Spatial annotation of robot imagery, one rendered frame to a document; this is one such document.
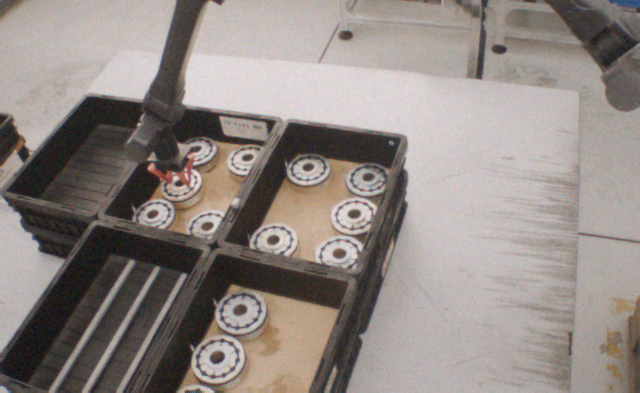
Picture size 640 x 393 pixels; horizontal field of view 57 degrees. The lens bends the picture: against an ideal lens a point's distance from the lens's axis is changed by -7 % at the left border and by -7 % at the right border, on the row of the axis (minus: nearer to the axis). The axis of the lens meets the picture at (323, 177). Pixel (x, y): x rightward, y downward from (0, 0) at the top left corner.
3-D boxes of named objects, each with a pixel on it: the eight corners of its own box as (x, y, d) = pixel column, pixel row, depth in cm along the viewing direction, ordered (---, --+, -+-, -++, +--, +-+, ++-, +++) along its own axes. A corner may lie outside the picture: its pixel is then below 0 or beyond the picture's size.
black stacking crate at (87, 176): (100, 125, 176) (87, 94, 168) (187, 138, 167) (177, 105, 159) (19, 226, 151) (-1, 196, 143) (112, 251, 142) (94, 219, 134)
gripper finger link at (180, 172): (190, 196, 144) (178, 166, 137) (165, 193, 146) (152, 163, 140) (203, 176, 148) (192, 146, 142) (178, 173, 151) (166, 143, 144)
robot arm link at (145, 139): (188, 101, 131) (152, 82, 130) (164, 136, 123) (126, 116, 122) (175, 137, 139) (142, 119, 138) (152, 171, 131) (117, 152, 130)
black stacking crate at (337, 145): (292, 154, 158) (286, 119, 150) (409, 173, 150) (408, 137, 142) (228, 280, 133) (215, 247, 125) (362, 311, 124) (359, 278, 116)
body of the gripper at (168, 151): (182, 170, 138) (172, 144, 133) (144, 165, 142) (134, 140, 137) (195, 151, 142) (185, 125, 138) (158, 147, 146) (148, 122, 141)
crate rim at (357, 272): (287, 124, 152) (285, 117, 150) (409, 142, 143) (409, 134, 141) (216, 253, 126) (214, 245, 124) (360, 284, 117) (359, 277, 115)
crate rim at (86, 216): (89, 98, 170) (86, 91, 168) (179, 110, 161) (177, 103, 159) (1, 201, 144) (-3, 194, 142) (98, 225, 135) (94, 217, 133)
